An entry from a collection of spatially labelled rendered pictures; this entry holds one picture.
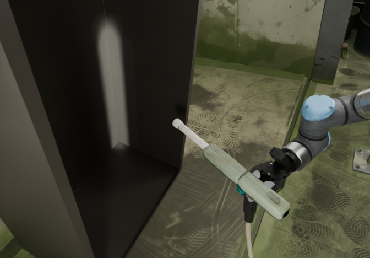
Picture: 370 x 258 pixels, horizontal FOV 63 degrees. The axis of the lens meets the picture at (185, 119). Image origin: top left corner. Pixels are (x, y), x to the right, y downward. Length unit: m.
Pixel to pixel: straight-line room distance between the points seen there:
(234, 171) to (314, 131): 0.29
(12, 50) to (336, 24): 2.36
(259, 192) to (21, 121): 0.62
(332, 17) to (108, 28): 1.81
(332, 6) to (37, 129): 2.29
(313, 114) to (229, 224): 0.93
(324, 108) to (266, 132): 1.24
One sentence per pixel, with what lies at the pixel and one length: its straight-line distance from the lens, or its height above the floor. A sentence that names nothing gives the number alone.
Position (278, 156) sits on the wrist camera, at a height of 0.87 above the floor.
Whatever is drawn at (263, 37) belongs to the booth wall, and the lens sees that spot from 2.72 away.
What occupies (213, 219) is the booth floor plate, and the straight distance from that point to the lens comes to 1.75.
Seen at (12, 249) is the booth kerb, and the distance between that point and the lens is 1.94.
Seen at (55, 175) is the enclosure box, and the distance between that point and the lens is 0.57.
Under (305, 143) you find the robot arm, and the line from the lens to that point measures 1.06.
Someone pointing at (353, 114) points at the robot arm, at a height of 0.90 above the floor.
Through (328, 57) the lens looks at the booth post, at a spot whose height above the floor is 0.25.
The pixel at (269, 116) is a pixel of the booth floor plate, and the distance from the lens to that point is 2.34.
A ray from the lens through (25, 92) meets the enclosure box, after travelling 0.44.
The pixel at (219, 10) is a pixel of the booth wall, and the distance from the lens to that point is 2.75.
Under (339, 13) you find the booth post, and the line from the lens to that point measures 2.55.
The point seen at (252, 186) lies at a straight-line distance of 0.88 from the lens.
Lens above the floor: 1.54
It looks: 40 degrees down
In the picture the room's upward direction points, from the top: 8 degrees counter-clockwise
